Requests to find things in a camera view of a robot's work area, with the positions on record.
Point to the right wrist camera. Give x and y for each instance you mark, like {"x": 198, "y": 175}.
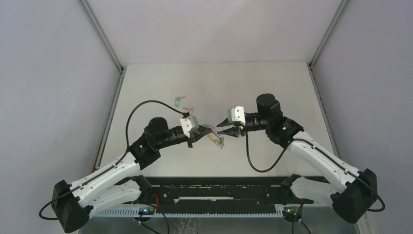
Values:
{"x": 236, "y": 115}

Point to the green tag key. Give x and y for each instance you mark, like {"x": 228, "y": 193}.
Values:
{"x": 177, "y": 100}

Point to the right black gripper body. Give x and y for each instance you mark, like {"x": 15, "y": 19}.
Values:
{"x": 254, "y": 123}

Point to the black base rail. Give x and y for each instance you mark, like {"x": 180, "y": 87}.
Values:
{"x": 217, "y": 194}

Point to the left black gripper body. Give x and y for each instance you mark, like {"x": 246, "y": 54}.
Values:
{"x": 182, "y": 138}

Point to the orange tag key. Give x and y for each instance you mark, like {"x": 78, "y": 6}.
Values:
{"x": 189, "y": 110}

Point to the left circuit board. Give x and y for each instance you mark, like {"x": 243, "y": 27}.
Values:
{"x": 146, "y": 211}

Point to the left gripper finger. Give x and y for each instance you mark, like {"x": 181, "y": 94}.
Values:
{"x": 203, "y": 130}
{"x": 198, "y": 136}

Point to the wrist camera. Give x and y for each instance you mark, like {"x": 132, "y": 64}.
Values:
{"x": 189, "y": 125}
{"x": 236, "y": 115}

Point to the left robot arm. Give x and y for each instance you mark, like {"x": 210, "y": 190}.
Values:
{"x": 75, "y": 203}

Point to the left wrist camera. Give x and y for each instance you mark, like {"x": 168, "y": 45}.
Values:
{"x": 189, "y": 125}

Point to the circuit board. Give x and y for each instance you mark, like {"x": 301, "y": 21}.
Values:
{"x": 146, "y": 211}
{"x": 292, "y": 212}

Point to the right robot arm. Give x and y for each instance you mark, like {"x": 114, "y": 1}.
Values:
{"x": 348, "y": 190}

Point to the yellow tag key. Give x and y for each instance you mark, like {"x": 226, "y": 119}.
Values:
{"x": 212, "y": 137}

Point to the right circuit board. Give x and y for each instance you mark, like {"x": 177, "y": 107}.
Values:
{"x": 292, "y": 212}

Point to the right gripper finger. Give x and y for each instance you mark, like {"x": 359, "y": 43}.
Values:
{"x": 232, "y": 132}
{"x": 224, "y": 123}

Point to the white cable duct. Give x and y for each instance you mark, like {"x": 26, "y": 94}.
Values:
{"x": 274, "y": 211}

